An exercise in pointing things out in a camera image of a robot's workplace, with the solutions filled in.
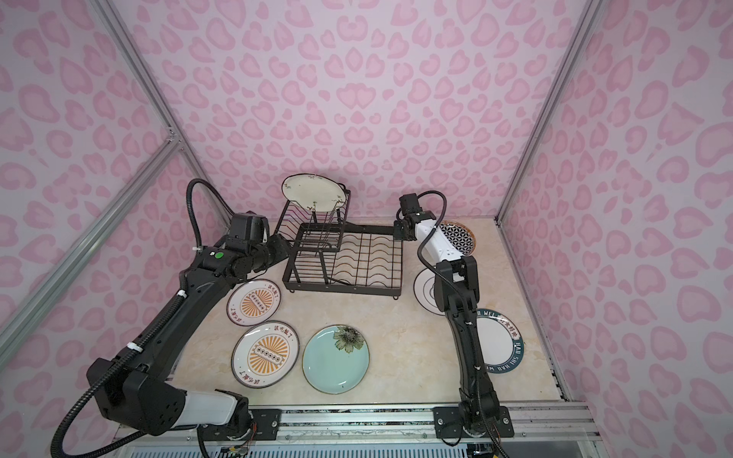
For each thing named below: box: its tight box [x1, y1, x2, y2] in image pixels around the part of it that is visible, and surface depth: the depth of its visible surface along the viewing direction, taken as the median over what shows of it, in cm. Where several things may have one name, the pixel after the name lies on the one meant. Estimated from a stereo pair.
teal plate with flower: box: [301, 324, 371, 396], surface depth 86 cm
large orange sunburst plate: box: [230, 320, 301, 389], surface depth 86 cm
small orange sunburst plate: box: [226, 278, 283, 328], surface depth 97 cm
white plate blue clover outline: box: [413, 267, 446, 316], surface depth 100 cm
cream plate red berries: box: [281, 172, 347, 213], surface depth 89 cm
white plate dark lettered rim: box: [476, 308, 525, 374], surface depth 88 cm
